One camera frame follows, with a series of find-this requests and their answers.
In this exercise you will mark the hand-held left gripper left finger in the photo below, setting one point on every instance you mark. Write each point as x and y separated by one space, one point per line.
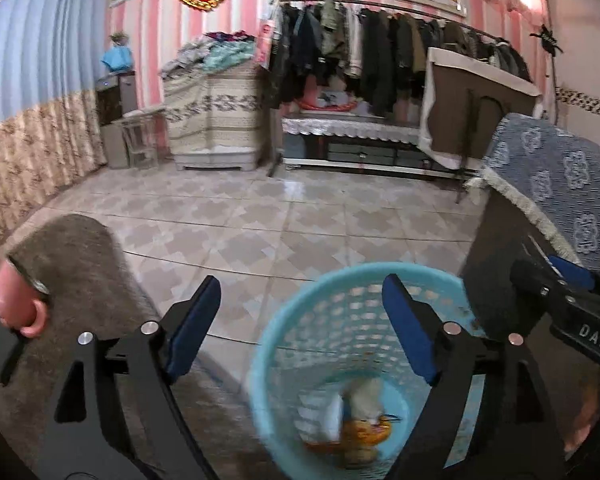
195 330

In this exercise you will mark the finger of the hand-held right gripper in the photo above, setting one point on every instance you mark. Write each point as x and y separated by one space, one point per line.
535 280
577 275

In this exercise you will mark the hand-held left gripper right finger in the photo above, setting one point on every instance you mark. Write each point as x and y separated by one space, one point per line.
410 330

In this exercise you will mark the light blue plastic basket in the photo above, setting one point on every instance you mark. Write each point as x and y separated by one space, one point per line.
300 320

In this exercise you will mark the person's right hand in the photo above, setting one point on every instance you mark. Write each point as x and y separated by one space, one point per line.
585 415

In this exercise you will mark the dark cabinet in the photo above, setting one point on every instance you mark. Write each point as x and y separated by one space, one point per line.
495 250

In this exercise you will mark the blue patterned furniture cloth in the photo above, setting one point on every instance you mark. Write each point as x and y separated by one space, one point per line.
555 170

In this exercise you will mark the grey shaggy rug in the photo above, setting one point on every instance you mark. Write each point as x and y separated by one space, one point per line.
80 270

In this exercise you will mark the low black glass stand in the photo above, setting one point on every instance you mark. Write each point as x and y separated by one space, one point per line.
360 152

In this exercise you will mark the pink cup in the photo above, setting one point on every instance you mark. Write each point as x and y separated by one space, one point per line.
10 295

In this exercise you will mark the brown board with white cover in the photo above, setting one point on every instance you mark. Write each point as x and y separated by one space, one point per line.
455 105

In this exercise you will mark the white lace cloth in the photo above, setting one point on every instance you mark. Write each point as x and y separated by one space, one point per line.
350 130

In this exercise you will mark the small metal table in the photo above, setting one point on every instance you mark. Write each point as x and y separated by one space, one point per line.
140 120

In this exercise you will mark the chest under patterned cloth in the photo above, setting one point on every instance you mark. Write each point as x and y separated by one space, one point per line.
215 110

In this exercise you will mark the grey water dispenser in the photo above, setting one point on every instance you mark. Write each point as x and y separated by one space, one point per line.
111 125

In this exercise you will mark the red pink round item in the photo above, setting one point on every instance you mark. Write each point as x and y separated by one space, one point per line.
330 105

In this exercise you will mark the row of hanging clothes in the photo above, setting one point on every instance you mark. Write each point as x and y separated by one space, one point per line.
380 55

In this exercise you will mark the pile of folded clothes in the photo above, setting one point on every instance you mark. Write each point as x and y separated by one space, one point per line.
215 52

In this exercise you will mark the blue cloth cover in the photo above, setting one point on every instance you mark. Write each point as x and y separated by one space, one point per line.
117 59

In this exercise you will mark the pink white hanging bag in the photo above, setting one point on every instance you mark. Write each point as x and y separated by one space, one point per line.
265 42

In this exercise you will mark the small potted plant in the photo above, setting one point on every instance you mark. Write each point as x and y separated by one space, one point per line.
119 39

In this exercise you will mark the metal clothes rack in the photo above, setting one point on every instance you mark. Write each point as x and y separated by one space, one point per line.
380 6

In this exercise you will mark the blue and floral curtain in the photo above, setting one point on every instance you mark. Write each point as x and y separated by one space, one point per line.
30 60

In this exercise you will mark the black wall ornament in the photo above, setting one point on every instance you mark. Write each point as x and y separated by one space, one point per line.
547 37

